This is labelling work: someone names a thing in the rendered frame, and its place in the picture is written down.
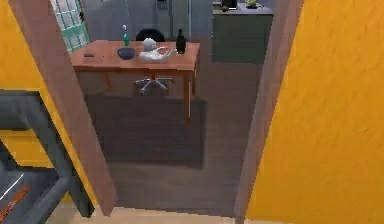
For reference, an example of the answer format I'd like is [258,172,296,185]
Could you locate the black bottle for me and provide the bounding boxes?
[175,28,187,55]

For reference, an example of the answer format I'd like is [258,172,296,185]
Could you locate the black office chair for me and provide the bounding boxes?
[133,28,175,97]

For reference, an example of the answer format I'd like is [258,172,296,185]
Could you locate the blue bowl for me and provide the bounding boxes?
[116,47,136,61]

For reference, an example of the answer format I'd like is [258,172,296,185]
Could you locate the green cabinet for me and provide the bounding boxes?
[211,2,275,65]

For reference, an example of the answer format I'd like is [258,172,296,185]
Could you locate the grey fridge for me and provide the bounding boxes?
[152,0,193,42]

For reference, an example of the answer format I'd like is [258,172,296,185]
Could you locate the brown wooden table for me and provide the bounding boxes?
[69,39,201,128]

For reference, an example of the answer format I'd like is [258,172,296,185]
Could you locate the green spray bottle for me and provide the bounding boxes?
[121,24,131,47]

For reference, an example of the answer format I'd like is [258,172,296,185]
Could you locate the black appliance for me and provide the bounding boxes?
[220,0,238,12]

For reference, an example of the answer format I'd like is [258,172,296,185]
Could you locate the green glass-pane door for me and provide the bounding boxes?
[49,0,91,54]

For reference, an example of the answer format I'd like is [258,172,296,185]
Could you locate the orange pencil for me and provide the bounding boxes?
[0,185,31,220]

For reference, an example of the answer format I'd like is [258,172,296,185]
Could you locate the brown door frame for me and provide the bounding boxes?
[8,0,305,224]

